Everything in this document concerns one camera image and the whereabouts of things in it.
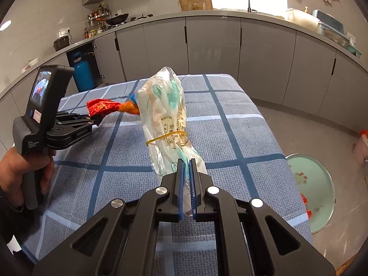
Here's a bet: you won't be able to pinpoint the black wok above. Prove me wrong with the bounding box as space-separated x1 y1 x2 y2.
105 13 129 26

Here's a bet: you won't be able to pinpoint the blue plaid tablecloth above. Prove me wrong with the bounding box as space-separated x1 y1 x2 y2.
18 74 312 275

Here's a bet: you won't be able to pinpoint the spice rack with bottles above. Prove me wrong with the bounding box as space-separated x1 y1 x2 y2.
84 3 111 39

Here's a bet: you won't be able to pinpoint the steel bowl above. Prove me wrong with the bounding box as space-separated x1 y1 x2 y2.
323 29 349 48

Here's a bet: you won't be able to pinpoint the green plastic tray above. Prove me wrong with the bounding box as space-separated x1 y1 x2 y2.
347 45 361 59

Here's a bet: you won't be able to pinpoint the pink bucket red lid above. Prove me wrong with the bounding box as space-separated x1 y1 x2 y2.
352 130 368 166

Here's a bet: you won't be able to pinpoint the grey kitchen cabinets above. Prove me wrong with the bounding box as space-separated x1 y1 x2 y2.
0 15 368 156

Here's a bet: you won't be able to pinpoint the person's left hand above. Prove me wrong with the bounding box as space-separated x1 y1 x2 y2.
1 147 56 207

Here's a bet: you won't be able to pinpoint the black rice cooker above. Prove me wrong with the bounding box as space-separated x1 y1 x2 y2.
53 36 70 52

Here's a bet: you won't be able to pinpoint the red snack wrapper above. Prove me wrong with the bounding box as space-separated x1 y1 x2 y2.
87 93 140 118

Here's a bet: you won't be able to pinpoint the wooden cutting board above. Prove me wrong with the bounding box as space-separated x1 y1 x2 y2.
178 0 213 11

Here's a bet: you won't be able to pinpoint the white plastic container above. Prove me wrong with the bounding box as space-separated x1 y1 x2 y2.
283 8 319 32

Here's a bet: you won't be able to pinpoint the green round basin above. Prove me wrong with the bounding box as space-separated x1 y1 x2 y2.
286 153 336 234

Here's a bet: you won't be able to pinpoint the blue gas cylinder in cabinet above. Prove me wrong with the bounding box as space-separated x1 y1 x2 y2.
72 52 95 92

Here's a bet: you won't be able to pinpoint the blue dish rack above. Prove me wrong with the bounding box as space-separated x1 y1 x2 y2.
312 9 344 34

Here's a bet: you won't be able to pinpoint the white green printed plastic bag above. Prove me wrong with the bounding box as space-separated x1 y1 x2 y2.
135 66 208 184

